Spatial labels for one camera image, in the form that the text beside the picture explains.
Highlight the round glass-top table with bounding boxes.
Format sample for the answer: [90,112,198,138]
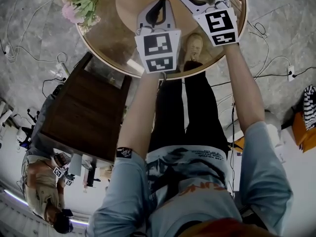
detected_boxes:
[75,0,248,80]

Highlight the person's beige shoe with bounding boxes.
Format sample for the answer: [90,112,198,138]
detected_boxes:
[185,33,206,62]

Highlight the person's left forearm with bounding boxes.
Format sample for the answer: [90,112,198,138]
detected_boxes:
[118,72,161,158]

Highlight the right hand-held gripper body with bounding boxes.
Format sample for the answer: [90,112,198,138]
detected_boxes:
[193,0,241,47]

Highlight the person's light blue shirt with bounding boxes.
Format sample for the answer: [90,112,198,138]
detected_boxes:
[86,121,294,237]

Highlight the orange box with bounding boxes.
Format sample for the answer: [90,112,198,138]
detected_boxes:
[292,111,316,153]

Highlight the pink artificial flower bouquet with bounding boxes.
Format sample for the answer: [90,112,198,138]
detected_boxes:
[54,0,117,34]

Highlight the person's right forearm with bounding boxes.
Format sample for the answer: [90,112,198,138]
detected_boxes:
[223,42,267,136]

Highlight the person's black trousers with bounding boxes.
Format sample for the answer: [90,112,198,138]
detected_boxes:
[147,68,230,156]

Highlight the black and white striped garment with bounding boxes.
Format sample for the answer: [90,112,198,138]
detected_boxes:
[303,84,316,131]

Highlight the person's grey printed t-shirt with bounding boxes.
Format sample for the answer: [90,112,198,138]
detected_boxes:
[145,145,230,208]

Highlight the dark wooden side table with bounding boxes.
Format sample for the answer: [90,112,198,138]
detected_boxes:
[40,52,133,163]

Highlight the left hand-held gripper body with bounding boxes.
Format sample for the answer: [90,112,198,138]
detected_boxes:
[134,24,182,74]

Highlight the black power cable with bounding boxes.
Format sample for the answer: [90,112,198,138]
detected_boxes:
[208,72,289,87]
[293,66,316,79]

